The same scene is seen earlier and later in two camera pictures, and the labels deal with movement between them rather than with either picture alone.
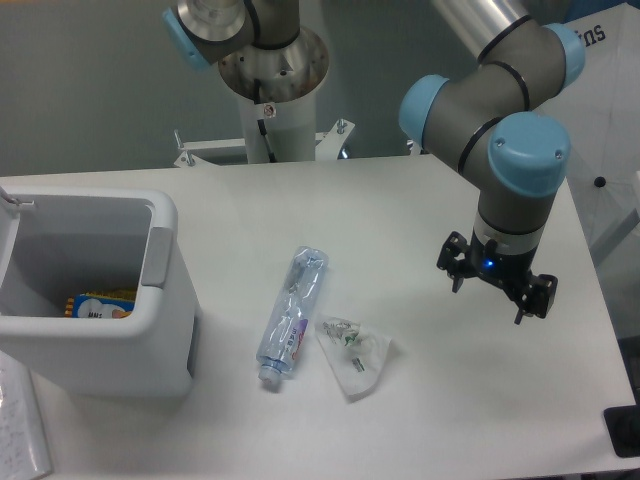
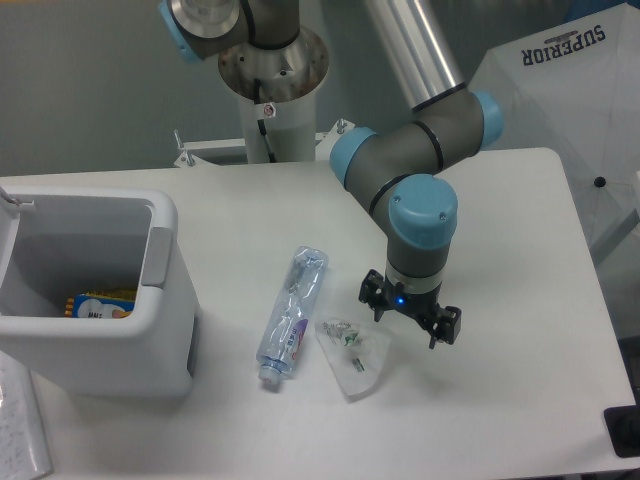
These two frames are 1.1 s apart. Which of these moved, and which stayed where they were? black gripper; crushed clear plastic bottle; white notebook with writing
Moved: black gripper
Stayed: white notebook with writing; crushed clear plastic bottle
